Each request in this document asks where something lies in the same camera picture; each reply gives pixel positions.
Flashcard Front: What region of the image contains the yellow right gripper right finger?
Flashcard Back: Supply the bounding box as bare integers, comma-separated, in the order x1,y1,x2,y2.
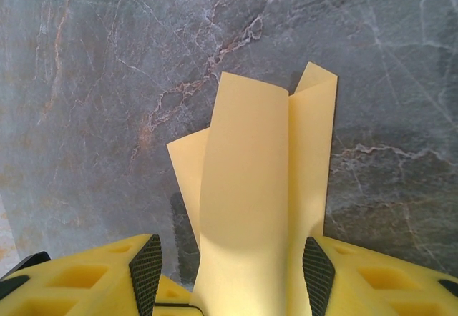
303,236,458,316

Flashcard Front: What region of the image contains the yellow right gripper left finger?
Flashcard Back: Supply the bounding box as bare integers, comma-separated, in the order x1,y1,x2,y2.
0,233,163,316

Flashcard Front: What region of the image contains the yellow paper sheet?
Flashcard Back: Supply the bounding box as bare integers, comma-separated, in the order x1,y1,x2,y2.
166,61,340,316

